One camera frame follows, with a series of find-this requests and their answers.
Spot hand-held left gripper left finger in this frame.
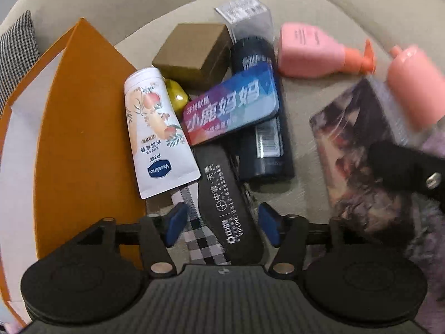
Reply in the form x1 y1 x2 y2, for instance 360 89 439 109
69 202 189 275

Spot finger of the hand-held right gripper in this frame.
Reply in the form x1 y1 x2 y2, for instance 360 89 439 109
368 141 445 213

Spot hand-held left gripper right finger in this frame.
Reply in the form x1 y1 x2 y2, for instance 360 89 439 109
258 202 378 275

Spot black glasses case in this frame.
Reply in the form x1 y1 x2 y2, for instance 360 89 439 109
192 144 265 267

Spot pink pump bottle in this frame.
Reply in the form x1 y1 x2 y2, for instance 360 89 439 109
277 22 378 79
387 43 445 133

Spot white printed lotion tube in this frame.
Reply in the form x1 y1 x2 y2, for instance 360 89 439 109
124 68 201 200

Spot orange cardboard box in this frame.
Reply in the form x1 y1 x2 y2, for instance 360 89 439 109
0 17 148 328

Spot plaid pouch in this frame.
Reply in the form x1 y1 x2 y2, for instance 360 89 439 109
170 184 232 266

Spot purple fuzzy cloth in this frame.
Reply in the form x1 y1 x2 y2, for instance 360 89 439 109
405 125 445 334

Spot olive green round jar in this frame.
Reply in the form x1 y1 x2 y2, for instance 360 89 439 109
163 78 189 119

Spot blue and red tin case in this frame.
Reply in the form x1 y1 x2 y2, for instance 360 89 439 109
181 64 281 146

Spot brown cardboard box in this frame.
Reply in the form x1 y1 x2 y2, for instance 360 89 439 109
151 23 233 90

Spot dark blue bottle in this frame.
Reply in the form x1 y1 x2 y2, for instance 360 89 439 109
230 36 295 183

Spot clear plastic box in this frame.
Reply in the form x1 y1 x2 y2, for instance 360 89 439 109
214 0 273 42

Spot beige sofa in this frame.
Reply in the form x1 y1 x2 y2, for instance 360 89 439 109
0 0 445 223

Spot houndstooth pillow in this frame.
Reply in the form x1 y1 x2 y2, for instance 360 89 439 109
0 10 41 112

